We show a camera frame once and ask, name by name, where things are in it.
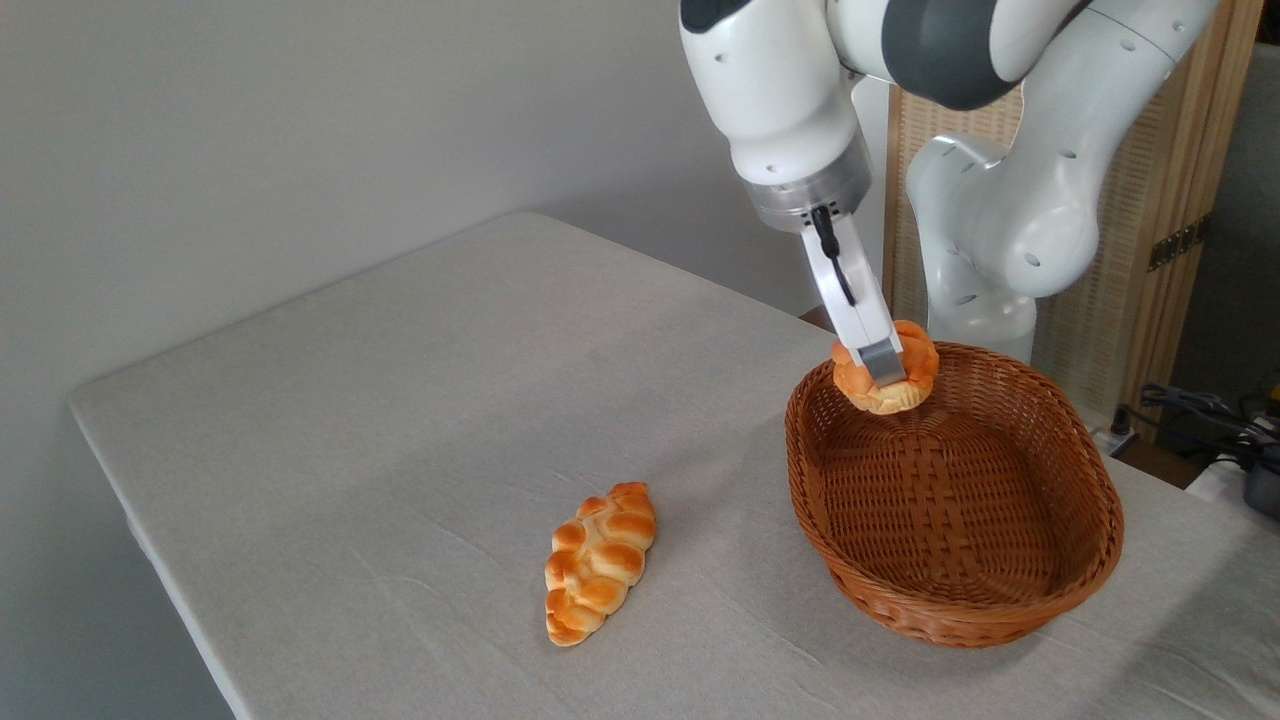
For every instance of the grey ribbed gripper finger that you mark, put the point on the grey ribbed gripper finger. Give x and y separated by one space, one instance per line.
884 365

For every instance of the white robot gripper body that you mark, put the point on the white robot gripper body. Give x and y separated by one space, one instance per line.
850 290

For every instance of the round knotted bread bun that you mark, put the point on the round knotted bread bun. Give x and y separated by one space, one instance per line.
916 365

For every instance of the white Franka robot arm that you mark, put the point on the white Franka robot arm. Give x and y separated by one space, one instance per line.
780 90

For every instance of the brown oval wicker basket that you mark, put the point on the brown oval wicker basket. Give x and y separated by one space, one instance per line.
950 520

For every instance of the long braided bread loaf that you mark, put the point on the long braided bread loaf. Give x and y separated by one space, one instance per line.
598 565

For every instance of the dark brown wooden furniture piece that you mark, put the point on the dark brown wooden furniture piece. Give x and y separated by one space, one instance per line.
816 317

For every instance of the dark metal screen hinge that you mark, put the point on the dark metal screen hinge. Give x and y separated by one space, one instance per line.
1178 245

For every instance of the light grey tablecloth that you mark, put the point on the light grey tablecloth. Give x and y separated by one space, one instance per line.
400 500

